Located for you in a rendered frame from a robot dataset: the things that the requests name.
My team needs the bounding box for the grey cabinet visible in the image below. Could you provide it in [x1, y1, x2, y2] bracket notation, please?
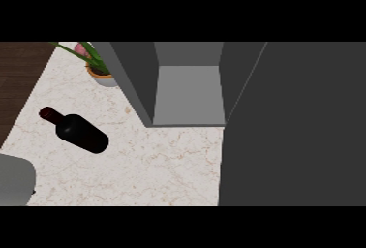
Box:
[90, 42, 268, 129]

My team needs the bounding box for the dark wine bottle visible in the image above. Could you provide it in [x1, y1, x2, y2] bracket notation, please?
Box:
[37, 106, 110, 155]

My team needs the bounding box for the dark grey cabinet door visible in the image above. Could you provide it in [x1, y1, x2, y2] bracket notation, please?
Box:
[217, 42, 366, 207]

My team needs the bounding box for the potted green plant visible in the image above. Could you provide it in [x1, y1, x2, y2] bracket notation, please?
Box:
[48, 42, 118, 88]

